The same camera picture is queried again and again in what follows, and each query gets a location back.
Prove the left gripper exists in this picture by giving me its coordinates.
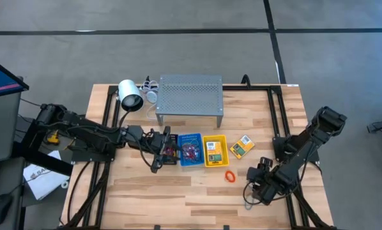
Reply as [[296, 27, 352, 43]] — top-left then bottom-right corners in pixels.
[[144, 126, 182, 174]]

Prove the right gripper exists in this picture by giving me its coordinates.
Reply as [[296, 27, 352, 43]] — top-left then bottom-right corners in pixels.
[[245, 156, 277, 205]]

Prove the red rubber band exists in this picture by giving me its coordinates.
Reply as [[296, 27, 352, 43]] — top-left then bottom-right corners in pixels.
[[181, 143, 202, 161]]

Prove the black plastic basket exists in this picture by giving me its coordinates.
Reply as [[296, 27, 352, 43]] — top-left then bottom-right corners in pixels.
[[162, 133, 180, 165]]

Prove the blue plastic basket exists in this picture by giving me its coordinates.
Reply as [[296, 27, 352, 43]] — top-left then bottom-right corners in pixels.
[[177, 133, 206, 167]]

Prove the yellow card pack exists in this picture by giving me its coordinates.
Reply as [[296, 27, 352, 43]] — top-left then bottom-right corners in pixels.
[[229, 134, 256, 160], [206, 141, 224, 165]]

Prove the yellow plastic basket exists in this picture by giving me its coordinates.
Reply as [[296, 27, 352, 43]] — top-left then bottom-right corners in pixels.
[[202, 134, 230, 168]]

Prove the grey perforated metal riser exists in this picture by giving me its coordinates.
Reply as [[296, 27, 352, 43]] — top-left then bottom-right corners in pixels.
[[155, 74, 224, 128]]

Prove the white cylindrical spotlight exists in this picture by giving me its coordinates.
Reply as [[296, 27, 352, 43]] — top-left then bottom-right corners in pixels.
[[117, 79, 145, 112]]

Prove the yellow connector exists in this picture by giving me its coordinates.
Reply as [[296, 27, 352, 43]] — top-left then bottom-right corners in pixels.
[[46, 133, 61, 145]]

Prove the white paper booklet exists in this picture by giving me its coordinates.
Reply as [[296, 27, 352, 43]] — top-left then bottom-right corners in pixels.
[[22, 149, 71, 201]]

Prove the black stand bar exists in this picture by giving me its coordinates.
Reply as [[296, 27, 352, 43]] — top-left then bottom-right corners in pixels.
[[11, 116, 73, 176]]

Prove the grey cabinet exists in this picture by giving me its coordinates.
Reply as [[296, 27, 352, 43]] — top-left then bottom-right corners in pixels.
[[0, 91, 22, 164]]

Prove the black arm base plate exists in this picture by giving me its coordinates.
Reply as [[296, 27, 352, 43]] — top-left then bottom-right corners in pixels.
[[70, 145, 117, 163], [272, 136, 320, 163]]

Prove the white cable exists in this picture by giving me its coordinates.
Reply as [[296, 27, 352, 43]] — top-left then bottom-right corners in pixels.
[[139, 79, 160, 121]]

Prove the black aluminium table frame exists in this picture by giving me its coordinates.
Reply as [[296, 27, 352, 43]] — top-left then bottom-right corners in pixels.
[[61, 83, 335, 230]]

